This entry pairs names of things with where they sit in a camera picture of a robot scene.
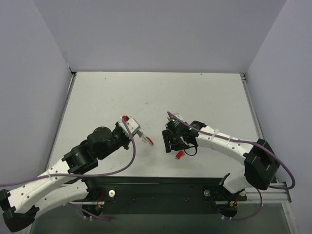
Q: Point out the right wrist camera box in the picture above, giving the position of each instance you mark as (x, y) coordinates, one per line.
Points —
(177, 115)

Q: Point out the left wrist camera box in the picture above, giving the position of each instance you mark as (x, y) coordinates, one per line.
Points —
(131, 123)

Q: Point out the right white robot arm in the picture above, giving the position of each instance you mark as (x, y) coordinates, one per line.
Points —
(259, 166)

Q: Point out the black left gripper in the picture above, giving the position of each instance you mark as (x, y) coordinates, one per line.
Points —
(122, 136)

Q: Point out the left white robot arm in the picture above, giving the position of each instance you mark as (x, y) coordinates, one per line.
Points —
(67, 180)

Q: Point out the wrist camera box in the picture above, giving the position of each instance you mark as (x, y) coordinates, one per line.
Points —
(177, 115)
(131, 123)

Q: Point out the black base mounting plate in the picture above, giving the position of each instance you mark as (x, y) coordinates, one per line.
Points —
(121, 195)

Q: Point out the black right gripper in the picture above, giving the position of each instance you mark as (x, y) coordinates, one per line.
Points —
(172, 142)

